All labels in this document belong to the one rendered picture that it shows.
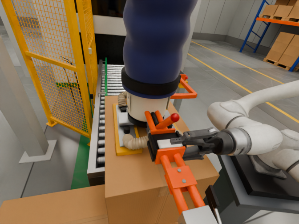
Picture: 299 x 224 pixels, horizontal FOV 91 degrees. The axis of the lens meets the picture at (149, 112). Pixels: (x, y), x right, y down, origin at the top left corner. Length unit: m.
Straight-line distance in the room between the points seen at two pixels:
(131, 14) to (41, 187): 1.74
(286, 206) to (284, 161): 0.25
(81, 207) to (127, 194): 0.61
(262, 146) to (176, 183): 0.33
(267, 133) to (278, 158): 0.51
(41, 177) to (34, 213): 0.84
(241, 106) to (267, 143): 0.17
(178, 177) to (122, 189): 0.20
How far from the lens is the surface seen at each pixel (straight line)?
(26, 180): 2.02
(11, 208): 1.24
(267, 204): 1.13
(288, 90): 0.74
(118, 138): 0.62
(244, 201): 1.05
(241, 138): 0.54
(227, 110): 0.67
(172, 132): 0.48
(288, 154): 1.08
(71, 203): 1.12
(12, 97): 1.67
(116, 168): 0.55
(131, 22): 0.48
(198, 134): 0.44
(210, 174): 0.61
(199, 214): 0.36
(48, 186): 1.89
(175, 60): 0.49
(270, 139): 0.61
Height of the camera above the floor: 1.54
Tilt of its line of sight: 36 degrees down
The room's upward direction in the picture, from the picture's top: 8 degrees clockwise
